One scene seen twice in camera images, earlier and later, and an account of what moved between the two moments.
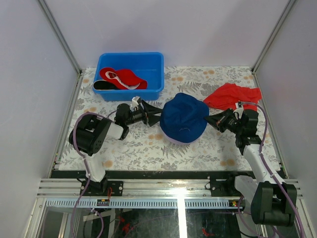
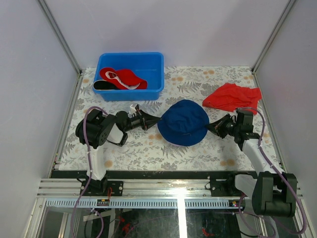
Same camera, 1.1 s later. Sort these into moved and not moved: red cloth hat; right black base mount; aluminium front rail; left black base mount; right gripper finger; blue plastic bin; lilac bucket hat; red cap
Moved: lilac bucket hat; right gripper finger
Not moved: left black base mount; red cloth hat; right black base mount; blue plastic bin; aluminium front rail; red cap
